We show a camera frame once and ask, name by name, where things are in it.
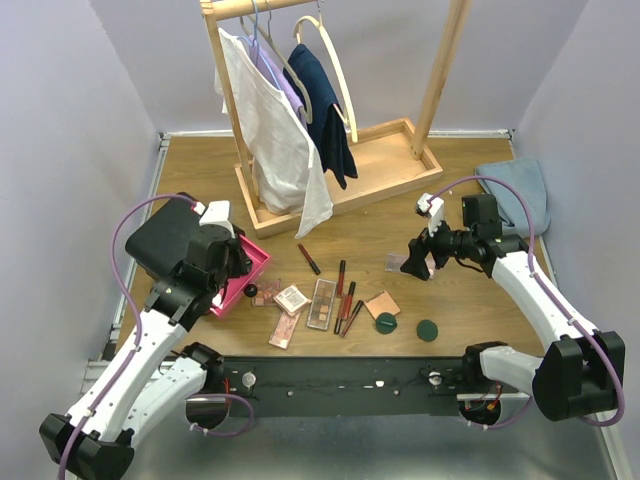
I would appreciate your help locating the pink palette behind compact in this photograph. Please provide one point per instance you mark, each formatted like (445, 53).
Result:
(266, 291)

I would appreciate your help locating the small square blush compact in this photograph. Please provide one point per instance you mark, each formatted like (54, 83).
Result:
(291, 300)

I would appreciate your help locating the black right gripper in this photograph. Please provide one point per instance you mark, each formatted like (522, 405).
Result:
(418, 250)

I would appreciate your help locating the black organizer box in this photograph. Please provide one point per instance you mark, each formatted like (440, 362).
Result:
(160, 244)

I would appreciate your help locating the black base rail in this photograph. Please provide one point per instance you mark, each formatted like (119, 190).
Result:
(288, 386)

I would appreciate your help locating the pink drawer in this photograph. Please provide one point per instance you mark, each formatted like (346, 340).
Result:
(223, 303)

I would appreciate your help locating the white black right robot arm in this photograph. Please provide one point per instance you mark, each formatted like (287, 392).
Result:
(581, 373)

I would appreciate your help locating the long eyeshadow palette purple tones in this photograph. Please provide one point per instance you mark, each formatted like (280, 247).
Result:
(393, 262)

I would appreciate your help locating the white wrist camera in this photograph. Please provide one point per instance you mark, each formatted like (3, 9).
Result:
(215, 213)
(432, 208)

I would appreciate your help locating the pink palette lower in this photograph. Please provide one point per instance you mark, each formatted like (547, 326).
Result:
(284, 330)

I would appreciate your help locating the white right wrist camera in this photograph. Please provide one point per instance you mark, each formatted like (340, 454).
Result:
(432, 208)

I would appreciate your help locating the dark lip pencil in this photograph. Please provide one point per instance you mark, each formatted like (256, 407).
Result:
(313, 265)

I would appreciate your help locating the lavender shirt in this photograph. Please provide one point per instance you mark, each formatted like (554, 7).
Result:
(291, 95)

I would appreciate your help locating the brown eyeshadow palette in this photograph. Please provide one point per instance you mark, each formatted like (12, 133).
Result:
(321, 305)

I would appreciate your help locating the dark red lip liner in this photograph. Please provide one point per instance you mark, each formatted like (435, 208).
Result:
(352, 318)

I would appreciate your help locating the navy blue garment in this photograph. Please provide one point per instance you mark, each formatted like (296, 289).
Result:
(327, 129)

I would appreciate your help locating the rose gold square compact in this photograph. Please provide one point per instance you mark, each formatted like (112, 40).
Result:
(382, 303)

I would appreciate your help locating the cream wooden hanger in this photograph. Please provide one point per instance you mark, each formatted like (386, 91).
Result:
(345, 111)

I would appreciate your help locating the blue hanger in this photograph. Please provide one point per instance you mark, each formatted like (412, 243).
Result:
(255, 25)

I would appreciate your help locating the red lip gloss middle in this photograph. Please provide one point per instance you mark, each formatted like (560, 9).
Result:
(347, 301)

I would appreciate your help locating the light blue towel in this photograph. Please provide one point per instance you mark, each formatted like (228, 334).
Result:
(525, 177)

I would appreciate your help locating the white t-shirt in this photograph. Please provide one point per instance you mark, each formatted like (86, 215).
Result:
(289, 173)

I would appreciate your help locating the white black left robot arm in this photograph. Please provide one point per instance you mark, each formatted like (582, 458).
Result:
(97, 437)

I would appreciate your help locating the wooden clothes rack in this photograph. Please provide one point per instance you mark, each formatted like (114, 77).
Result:
(392, 157)

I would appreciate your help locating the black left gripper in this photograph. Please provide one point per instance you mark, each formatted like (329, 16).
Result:
(239, 255)

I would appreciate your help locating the grey hanger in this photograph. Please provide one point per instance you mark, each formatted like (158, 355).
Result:
(288, 71)

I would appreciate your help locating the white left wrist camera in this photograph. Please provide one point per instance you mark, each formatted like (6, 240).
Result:
(215, 213)

